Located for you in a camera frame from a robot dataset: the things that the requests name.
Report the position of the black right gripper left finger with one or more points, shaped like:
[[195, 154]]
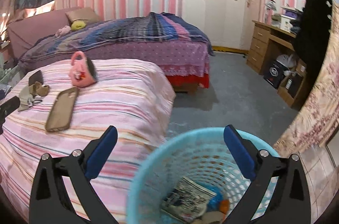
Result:
[[50, 201]]

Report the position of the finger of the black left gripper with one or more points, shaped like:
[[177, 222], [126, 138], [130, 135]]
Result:
[[7, 108]]

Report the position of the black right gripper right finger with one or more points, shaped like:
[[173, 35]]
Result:
[[278, 190]]

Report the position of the black patterned magazine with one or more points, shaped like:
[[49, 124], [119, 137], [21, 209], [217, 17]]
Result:
[[187, 201]]

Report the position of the small orange fruit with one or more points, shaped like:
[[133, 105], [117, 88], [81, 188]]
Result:
[[224, 206]]

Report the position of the blue plastic trash basket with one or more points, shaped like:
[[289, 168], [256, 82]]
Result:
[[200, 155]]

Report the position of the beige folded cloth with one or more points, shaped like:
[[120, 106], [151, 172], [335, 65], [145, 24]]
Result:
[[26, 99]]

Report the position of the brown crumpled sock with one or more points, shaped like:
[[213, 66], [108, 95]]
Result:
[[40, 89]]

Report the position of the black wallet case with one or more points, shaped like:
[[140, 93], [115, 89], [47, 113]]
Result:
[[36, 77]]

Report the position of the pink striped bed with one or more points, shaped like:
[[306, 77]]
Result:
[[132, 95]]

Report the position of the brown phone case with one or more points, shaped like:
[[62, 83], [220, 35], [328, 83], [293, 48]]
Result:
[[60, 116]]

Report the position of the mauve headboard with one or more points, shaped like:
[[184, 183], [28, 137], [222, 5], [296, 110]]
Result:
[[25, 33]]

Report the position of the pink piggy bank toy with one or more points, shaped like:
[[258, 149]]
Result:
[[83, 72]]

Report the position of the floral curtain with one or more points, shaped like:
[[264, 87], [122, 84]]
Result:
[[318, 118]]

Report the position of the pink plush toy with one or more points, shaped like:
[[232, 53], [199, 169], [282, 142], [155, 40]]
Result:
[[63, 31]]

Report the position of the yellow plush toy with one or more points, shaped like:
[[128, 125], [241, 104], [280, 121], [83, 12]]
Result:
[[78, 25]]

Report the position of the brown pillow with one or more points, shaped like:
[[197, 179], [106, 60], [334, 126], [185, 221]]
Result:
[[86, 15]]

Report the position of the wooden desk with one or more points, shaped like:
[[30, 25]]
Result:
[[272, 55]]

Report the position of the purple blanket bed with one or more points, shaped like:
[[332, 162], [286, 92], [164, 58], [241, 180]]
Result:
[[180, 49]]

